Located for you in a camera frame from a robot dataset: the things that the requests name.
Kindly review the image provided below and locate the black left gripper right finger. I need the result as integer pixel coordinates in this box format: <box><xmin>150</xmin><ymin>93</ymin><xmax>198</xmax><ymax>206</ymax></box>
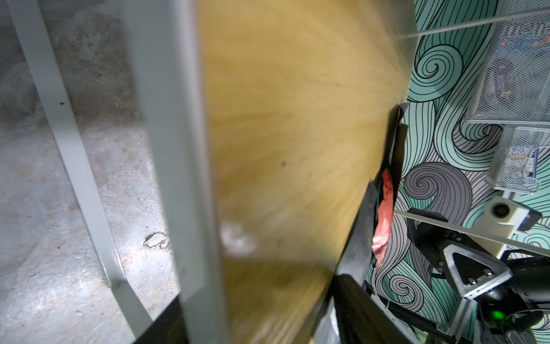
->
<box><xmin>332</xmin><ymin>275</ymin><xmax>418</xmax><ymax>344</ymax></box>

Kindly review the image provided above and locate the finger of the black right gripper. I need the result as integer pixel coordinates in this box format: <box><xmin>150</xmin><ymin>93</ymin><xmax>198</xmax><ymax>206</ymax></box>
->
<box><xmin>407</xmin><ymin>218</ymin><xmax>512</xmax><ymax>300</ymax></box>

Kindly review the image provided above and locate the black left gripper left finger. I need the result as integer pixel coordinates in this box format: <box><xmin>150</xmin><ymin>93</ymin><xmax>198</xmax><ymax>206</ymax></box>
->
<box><xmin>134</xmin><ymin>296</ymin><xmax>189</xmax><ymax>344</ymax></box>

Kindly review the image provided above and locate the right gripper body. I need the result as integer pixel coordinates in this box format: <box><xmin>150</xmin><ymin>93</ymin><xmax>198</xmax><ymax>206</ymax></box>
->
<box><xmin>474</xmin><ymin>255</ymin><xmax>549</xmax><ymax>343</ymax></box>

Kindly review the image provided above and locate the black tea bag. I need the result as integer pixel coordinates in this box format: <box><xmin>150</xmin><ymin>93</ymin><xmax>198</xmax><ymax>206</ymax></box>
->
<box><xmin>335</xmin><ymin>102</ymin><xmax>410</xmax><ymax>285</ymax></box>

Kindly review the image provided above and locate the red tea bag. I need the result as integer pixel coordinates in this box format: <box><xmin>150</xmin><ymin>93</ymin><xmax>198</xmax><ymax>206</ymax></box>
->
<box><xmin>372</xmin><ymin>169</ymin><xmax>394</xmax><ymax>267</ymax></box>

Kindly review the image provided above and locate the white wooden two-tier shelf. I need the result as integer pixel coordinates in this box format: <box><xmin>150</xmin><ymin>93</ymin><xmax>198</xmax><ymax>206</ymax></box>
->
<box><xmin>6</xmin><ymin>0</ymin><xmax>550</xmax><ymax>344</ymax></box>

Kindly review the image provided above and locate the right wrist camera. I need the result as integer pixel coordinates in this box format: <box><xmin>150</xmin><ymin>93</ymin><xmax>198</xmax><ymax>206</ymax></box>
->
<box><xmin>471</xmin><ymin>196</ymin><xmax>542</xmax><ymax>239</ymax></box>

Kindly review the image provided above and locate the clear wall bin upper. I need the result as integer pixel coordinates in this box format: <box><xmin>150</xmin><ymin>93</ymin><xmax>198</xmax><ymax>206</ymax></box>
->
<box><xmin>465</xmin><ymin>1</ymin><xmax>549</xmax><ymax>126</ymax></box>

